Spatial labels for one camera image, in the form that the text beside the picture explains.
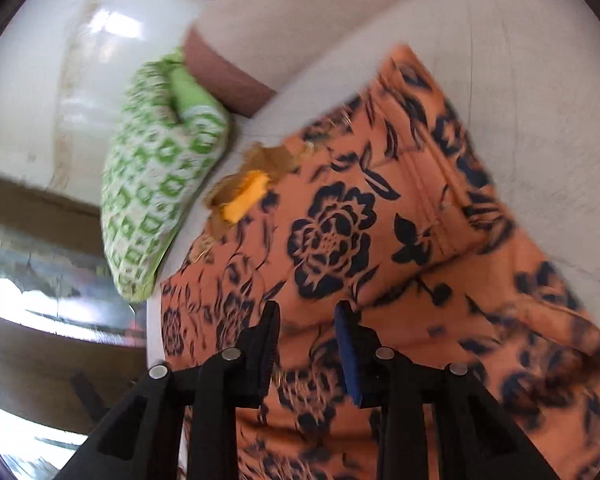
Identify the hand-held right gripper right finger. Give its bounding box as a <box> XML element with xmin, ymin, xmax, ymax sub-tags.
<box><xmin>334</xmin><ymin>301</ymin><xmax>562</xmax><ymax>480</ymax></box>

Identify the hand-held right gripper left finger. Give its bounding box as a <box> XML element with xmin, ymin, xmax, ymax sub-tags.
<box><xmin>70</xmin><ymin>301</ymin><xmax>281</xmax><ymax>480</ymax></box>

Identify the orange floral garment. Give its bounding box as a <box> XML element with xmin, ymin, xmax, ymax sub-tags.
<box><xmin>160</xmin><ymin>45</ymin><xmax>600</xmax><ymax>480</ymax></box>

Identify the green patterned pillow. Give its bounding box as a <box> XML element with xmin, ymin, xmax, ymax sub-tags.
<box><xmin>100</xmin><ymin>47</ymin><xmax>231</xmax><ymax>304</ymax></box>

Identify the beige cushion with brown edge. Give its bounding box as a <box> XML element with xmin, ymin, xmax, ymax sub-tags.
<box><xmin>182</xmin><ymin>0</ymin><xmax>486</xmax><ymax>118</ymax></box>

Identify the beige quilted sofa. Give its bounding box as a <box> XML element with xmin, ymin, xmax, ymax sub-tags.
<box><xmin>145</xmin><ymin>0</ymin><xmax>600</xmax><ymax>376</ymax></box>

